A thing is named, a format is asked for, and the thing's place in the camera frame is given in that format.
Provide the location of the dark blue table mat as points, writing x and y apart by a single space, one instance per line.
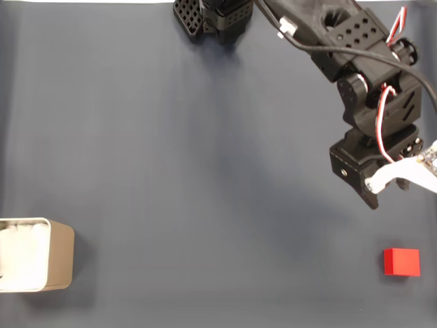
170 171

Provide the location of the red cube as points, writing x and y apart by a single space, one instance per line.
403 262

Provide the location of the white paper padding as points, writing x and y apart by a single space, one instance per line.
24 256

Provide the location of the beige plastic box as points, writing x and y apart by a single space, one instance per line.
61 256

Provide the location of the white wrist camera board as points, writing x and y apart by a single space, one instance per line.
409 171

